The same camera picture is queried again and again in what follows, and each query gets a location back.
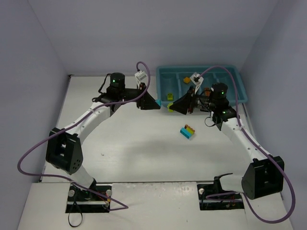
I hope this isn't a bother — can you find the light blue small lego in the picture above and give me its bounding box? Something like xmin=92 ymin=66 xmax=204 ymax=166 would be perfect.
xmin=155 ymin=100 xmax=161 ymax=107

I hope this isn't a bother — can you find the lime green sloped lego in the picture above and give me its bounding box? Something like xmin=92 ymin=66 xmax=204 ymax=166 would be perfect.
xmin=167 ymin=93 xmax=174 ymax=101

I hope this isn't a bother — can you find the brown lego brick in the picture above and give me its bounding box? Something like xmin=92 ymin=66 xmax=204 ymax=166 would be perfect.
xmin=204 ymin=88 xmax=210 ymax=95

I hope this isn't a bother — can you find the light blue long lego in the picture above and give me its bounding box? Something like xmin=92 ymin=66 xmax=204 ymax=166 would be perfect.
xmin=180 ymin=128 xmax=192 ymax=139

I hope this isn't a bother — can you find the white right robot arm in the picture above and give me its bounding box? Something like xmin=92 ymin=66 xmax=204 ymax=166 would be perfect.
xmin=169 ymin=83 xmax=284 ymax=200

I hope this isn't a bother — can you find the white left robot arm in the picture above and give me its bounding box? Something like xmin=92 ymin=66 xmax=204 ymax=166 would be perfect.
xmin=46 ymin=70 xmax=161 ymax=190

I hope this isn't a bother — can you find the teal divided plastic tray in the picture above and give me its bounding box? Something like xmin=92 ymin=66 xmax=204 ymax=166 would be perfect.
xmin=156 ymin=65 xmax=248 ymax=106

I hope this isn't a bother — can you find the lime green curved lego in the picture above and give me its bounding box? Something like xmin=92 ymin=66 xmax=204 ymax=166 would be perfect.
xmin=186 ymin=128 xmax=195 ymax=135

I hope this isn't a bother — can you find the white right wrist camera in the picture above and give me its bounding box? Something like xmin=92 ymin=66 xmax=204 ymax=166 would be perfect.
xmin=190 ymin=72 xmax=203 ymax=94

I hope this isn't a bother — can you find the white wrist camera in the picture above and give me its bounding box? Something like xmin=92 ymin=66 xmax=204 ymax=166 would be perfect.
xmin=190 ymin=72 xmax=203 ymax=94
xmin=134 ymin=70 xmax=147 ymax=85

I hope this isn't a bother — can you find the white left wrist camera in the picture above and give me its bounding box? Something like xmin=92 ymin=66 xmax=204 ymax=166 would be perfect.
xmin=134 ymin=70 xmax=147 ymax=85

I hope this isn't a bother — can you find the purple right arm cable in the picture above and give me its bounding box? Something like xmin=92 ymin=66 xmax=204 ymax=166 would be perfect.
xmin=198 ymin=66 xmax=296 ymax=224

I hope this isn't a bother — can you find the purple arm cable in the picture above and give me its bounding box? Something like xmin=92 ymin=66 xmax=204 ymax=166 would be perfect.
xmin=17 ymin=61 xmax=151 ymax=211
xmin=198 ymin=66 xmax=296 ymax=224

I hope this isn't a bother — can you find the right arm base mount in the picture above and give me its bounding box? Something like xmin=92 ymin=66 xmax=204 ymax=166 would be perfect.
xmin=197 ymin=173 xmax=244 ymax=211

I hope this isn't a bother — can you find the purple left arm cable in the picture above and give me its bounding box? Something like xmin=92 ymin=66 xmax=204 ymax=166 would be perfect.
xmin=17 ymin=61 xmax=151 ymax=211

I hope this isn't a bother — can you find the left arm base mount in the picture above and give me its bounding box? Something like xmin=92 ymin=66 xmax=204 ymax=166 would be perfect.
xmin=65 ymin=184 xmax=111 ymax=213

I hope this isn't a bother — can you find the black loose cable loop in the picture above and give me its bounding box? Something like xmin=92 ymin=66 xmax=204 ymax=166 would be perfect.
xmin=67 ymin=198 xmax=83 ymax=228

